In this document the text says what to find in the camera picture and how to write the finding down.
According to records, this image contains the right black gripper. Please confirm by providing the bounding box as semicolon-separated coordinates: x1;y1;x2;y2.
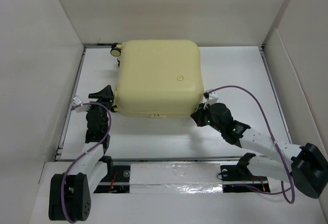
189;102;223;134

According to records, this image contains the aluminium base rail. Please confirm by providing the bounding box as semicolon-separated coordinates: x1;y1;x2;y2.
94;161;271;194

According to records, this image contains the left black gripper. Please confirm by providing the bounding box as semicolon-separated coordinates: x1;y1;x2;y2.
85;86;114;133

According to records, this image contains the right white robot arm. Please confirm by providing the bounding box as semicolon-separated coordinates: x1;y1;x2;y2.
191;103;327;199

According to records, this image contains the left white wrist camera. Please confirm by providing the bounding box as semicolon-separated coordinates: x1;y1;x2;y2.
71;95;89;113

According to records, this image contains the yellow hard-shell suitcase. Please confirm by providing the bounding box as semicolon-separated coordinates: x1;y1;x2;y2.
111;39;204;118

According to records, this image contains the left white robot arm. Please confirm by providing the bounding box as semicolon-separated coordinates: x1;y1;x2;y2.
48;85;114;223

